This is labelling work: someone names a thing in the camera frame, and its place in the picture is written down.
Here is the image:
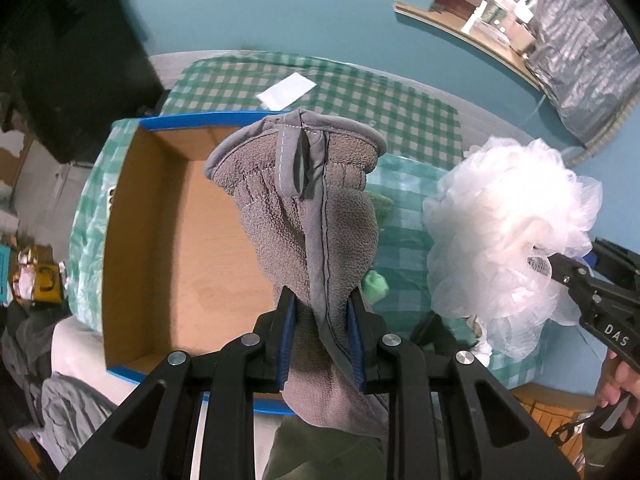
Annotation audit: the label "white paper sheet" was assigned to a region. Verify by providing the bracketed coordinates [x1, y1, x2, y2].
[256, 73, 317, 110]

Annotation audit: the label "wooden slatted crate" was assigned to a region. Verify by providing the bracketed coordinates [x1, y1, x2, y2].
[512, 385, 601, 437]

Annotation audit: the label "green checked tablecloth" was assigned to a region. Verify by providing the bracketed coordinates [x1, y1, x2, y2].
[160, 57, 461, 161]

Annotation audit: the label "wood framed mirror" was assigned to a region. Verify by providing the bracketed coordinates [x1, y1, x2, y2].
[394, 0, 546, 92]

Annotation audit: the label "grey fleece glove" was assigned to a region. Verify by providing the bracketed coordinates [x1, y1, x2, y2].
[204, 108, 391, 441]

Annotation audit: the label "person's right hand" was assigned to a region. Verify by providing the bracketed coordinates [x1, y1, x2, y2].
[595, 351, 640, 430]

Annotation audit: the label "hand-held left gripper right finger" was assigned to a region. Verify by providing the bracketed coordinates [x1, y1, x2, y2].
[347, 287, 581, 480]

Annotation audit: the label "grey cloth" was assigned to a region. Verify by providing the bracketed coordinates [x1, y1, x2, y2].
[0, 305, 136, 463]

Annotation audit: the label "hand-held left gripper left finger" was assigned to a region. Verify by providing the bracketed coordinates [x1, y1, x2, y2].
[59, 286, 301, 480]

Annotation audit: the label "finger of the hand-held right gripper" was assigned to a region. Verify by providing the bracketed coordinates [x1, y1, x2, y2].
[591, 237, 640, 287]
[549, 254, 603, 313]

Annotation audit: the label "yellow bag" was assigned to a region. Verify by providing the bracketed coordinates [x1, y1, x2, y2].
[17, 245, 67, 307]

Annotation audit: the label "cardboard box with blue outside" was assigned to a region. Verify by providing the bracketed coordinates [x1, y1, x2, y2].
[100, 110, 301, 416]

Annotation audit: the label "large black object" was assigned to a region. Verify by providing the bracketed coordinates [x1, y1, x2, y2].
[0, 0, 167, 163]

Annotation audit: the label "white mesh bath loofah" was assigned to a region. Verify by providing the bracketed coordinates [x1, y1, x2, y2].
[422, 136, 603, 361]

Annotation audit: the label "green scrub pad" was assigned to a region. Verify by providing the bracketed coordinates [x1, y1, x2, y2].
[370, 192, 396, 222]

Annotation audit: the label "olive green trousers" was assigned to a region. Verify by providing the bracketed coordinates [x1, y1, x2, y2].
[269, 412, 392, 480]

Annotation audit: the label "white bedsheet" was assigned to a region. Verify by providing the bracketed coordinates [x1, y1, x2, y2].
[50, 317, 281, 480]

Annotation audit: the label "silver foil sheet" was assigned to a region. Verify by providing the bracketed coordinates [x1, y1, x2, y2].
[530, 0, 640, 147]

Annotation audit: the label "light green sponge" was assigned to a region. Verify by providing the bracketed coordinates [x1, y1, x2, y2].
[361, 269, 391, 306]

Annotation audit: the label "pale green checked plastic cover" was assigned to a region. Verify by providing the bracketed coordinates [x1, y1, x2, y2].
[67, 120, 553, 391]

